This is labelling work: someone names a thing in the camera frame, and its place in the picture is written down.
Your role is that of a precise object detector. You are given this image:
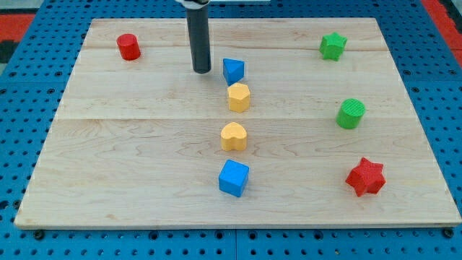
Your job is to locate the blue cube block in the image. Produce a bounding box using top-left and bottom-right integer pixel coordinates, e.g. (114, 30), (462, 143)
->
(219, 160), (250, 197)

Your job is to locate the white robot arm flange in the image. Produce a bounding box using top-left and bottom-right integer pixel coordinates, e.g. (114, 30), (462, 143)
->
(175, 0), (210, 10)

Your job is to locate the green star block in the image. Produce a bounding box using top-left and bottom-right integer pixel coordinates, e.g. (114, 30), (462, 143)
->
(319, 32), (348, 61)

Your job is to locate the red star block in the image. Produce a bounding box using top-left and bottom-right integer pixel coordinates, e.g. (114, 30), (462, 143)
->
(345, 157), (386, 197)

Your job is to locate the yellow heart block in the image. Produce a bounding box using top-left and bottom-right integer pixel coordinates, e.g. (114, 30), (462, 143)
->
(220, 122), (248, 151)

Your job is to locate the yellow hexagon block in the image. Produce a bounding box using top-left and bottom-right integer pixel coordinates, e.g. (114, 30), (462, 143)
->
(227, 83), (250, 113)

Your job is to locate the blue triangular prism block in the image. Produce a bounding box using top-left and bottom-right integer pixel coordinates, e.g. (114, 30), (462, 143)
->
(222, 58), (245, 86)

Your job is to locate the light wooden board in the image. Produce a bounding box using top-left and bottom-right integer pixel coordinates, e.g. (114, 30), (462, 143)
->
(14, 18), (461, 230)

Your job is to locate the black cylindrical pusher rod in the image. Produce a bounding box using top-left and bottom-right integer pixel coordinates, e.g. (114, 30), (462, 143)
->
(186, 5), (212, 74)

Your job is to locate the green cylinder block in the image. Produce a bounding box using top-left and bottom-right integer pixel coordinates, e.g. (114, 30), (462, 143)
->
(336, 98), (366, 129)

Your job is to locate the red cylinder block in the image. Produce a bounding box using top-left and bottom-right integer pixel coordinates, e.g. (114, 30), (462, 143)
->
(116, 33), (141, 61)

